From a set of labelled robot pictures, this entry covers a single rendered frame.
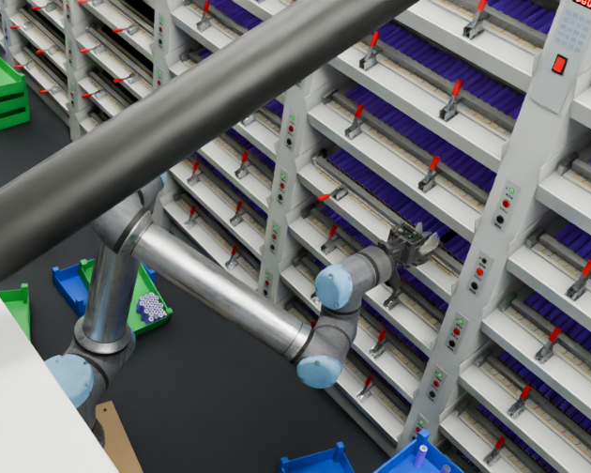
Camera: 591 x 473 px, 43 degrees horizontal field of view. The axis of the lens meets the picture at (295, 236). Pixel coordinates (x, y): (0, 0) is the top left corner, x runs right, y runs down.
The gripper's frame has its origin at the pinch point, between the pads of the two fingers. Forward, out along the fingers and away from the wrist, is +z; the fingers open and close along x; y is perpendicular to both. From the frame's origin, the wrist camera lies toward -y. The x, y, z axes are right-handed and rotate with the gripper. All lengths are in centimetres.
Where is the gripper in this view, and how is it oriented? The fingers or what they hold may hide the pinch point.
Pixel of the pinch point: (431, 239)
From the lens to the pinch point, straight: 191.0
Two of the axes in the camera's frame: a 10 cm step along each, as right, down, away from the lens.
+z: 7.4, -3.4, 5.8
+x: -6.6, -5.3, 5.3
